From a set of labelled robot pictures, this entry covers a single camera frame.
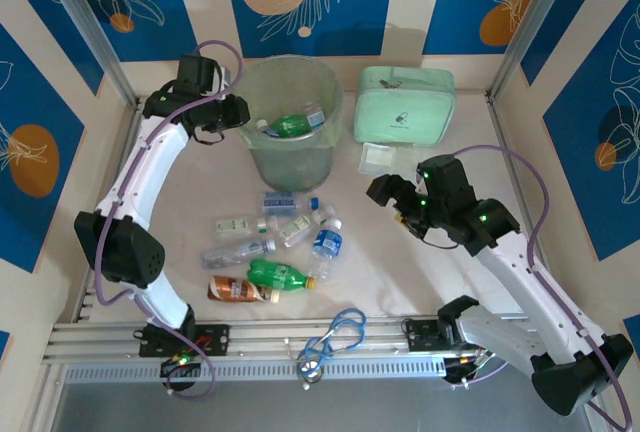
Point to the crushed clear plastic bottle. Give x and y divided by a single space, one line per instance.
230 254

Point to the blue label bottle white cap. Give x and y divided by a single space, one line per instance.
327 243

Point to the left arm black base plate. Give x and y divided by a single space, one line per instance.
220 339

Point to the aluminium side rail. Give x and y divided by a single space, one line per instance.
131 124
501 132

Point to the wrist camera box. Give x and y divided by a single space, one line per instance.
200 73
447 174

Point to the aluminium mounting rail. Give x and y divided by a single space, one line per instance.
260 334

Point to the brown coffee drink bottle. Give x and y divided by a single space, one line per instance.
242 290

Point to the aluminium frame post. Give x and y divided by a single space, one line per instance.
85 17
531 17

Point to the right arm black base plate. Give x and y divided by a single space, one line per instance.
417 334

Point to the mint green medical bag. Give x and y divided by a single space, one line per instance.
400 107

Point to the white gauze packet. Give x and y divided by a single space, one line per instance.
377 157

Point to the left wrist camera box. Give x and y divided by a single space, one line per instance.
200 73

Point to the green soda bottle yellow cap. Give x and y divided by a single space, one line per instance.
287 125
280 274

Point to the small clear bottle green label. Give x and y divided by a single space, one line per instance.
297 228

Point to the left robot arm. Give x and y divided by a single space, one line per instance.
160 157

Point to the black connector module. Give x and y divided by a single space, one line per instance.
460 371
177 371

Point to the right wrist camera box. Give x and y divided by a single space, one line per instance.
447 174

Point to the clear water bottle blue cap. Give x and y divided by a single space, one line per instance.
277 203

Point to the translucent green trash bin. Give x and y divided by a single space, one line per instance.
295 169

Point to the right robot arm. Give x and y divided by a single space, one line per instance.
515 277

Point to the blue stethoscope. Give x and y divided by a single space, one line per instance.
310 367

